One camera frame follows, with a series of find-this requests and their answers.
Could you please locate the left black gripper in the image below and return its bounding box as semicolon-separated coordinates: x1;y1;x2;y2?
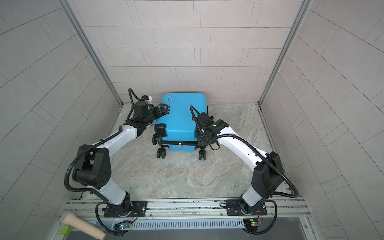
142;104;170;126

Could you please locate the blue suitcase with black lining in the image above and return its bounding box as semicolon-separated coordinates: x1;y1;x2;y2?
152;93;208;160

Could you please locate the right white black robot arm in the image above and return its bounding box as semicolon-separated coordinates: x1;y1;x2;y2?
190;106;299;215

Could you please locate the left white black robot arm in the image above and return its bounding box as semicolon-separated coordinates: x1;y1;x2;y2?
64;96;170;217

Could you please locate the right circuit board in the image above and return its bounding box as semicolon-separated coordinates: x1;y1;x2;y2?
243;219;263;233

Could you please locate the circuit board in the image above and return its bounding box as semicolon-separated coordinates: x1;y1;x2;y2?
114;221;132;230
243;219;263;233

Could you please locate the left circuit board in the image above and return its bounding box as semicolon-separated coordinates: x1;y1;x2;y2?
114;221;132;230

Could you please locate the green block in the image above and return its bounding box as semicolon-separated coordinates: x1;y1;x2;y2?
59;226;73;236

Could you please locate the aluminium mounting rail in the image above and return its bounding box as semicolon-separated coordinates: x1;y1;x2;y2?
64;197;310;221

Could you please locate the beige cylinder handle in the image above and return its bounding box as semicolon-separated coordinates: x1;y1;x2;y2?
60;212;107;240

